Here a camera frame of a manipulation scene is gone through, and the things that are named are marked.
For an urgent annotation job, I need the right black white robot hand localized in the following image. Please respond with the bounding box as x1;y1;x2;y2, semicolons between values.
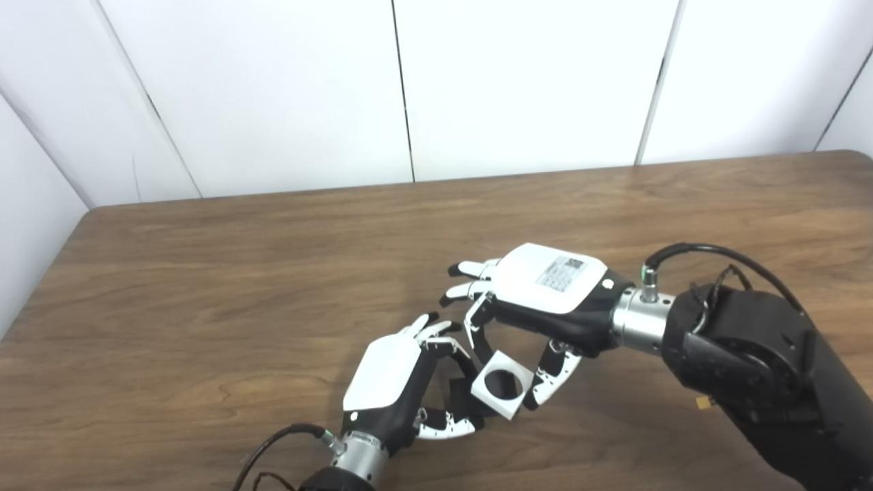
440;243;635;411

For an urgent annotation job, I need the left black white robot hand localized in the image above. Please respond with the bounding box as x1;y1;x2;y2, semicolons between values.
341;312;485;456

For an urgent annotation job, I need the black peg with square base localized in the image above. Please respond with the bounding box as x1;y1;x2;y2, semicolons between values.
447;372;482;417

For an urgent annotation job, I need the white square piece with hole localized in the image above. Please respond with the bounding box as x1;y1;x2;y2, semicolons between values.
471;350;535;418

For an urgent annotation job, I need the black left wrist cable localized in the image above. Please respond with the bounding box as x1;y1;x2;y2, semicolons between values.
232;423;342;491

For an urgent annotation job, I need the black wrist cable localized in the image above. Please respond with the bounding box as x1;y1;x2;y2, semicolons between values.
643;243;809;314
232;423;342;491

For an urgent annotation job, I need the thin right arm wire bundle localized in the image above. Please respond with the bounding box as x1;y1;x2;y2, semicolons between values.
689;265;752;308

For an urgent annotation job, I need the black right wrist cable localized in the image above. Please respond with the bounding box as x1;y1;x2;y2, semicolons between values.
643;243;809;314

